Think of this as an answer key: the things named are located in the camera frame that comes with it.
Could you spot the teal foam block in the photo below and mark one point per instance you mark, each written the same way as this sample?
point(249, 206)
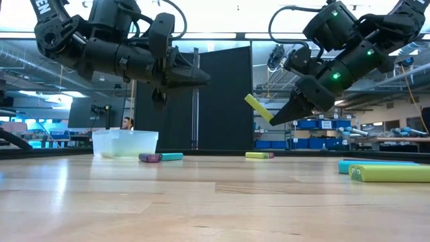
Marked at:
point(172, 156)
point(343, 167)

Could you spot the clear plastic bin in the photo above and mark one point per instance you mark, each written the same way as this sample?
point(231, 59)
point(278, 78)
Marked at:
point(124, 141)

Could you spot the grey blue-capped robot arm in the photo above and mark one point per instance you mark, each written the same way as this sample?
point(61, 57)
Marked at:
point(356, 131)
point(411, 131)

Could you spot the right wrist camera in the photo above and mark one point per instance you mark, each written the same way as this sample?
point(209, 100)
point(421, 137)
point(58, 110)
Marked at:
point(300, 58)

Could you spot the dark background monitor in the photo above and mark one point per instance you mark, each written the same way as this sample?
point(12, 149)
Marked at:
point(80, 114)

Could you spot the purple foam block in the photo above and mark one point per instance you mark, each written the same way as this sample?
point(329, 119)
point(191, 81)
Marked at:
point(270, 155)

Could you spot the blue bin with white label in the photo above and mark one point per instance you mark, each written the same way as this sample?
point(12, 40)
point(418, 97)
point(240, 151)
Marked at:
point(326, 124)

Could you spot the black chair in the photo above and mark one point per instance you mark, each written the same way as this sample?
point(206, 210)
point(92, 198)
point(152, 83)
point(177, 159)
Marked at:
point(426, 119)

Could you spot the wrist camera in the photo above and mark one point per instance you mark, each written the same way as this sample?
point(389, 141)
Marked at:
point(300, 58)
point(161, 33)

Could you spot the metal shelving rack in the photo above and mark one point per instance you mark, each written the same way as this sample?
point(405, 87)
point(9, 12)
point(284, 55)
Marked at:
point(268, 130)

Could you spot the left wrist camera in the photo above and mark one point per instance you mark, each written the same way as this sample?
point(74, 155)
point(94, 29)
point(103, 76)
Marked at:
point(161, 33)

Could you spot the blue storage bin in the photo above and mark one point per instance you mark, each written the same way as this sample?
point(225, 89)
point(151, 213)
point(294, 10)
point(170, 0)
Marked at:
point(279, 144)
point(336, 144)
point(299, 144)
point(317, 144)
point(307, 124)
point(262, 144)
point(342, 124)

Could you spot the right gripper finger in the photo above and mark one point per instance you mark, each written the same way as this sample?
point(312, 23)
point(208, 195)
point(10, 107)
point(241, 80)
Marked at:
point(295, 109)

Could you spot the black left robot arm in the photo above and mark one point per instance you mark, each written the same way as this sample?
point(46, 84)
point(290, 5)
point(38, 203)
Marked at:
point(100, 57)

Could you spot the fluorescent ceiling light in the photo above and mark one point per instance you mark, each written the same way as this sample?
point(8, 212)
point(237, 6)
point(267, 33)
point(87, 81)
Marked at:
point(336, 102)

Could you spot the black partition panel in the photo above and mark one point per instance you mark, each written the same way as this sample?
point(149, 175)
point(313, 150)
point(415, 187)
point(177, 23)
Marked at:
point(174, 127)
point(225, 117)

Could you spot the white ceiling duct box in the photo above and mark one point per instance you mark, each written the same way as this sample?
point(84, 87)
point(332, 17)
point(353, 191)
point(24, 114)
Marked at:
point(408, 52)

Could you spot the silver spiral ceiling duct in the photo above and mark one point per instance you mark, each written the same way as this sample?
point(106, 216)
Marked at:
point(20, 60)

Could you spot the black hanging ceiling device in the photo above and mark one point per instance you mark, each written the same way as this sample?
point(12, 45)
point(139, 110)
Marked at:
point(276, 57)

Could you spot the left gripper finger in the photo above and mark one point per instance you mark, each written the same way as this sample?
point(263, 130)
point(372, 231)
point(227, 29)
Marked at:
point(191, 76)

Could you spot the green foam block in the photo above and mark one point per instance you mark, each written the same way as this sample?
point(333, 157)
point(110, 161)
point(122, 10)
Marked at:
point(389, 173)
point(257, 106)
point(257, 155)

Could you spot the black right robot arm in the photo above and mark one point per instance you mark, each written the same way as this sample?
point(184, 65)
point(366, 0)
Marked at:
point(356, 64)

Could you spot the wooden workbench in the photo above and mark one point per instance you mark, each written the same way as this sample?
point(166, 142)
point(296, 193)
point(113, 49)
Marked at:
point(396, 139)

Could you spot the purple and teal bar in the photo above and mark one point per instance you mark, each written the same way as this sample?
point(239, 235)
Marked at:
point(150, 158)

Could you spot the person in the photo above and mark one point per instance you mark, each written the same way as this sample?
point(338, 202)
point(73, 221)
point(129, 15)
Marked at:
point(126, 123)

